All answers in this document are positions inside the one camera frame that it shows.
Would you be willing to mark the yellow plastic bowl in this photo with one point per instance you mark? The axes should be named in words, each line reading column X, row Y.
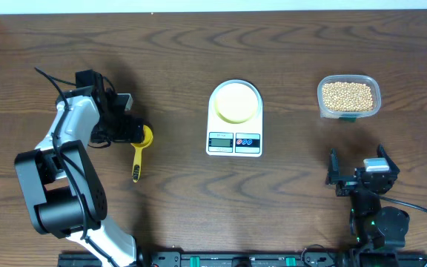
column 236, row 103

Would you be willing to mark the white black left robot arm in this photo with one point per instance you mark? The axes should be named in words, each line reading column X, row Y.
column 62, row 191

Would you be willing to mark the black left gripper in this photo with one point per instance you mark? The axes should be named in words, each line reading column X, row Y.
column 126, row 136

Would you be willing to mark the clear plastic container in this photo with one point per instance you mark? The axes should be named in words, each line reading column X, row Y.
column 375, row 91

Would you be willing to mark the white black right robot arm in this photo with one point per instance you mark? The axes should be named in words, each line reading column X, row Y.
column 379, row 230

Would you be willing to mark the green tape piece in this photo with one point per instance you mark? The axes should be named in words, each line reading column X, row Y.
column 348, row 119

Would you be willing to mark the pile of soybeans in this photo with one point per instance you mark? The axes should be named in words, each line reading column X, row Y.
column 347, row 97

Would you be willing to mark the yellow measuring scoop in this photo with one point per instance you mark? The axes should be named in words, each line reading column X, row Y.
column 139, row 147

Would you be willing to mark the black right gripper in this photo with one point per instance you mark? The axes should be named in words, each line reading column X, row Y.
column 346, row 185

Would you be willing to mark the white digital kitchen scale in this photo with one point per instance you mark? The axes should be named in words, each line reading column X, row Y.
column 226, row 139

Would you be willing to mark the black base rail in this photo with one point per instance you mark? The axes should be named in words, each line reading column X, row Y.
column 309, row 258

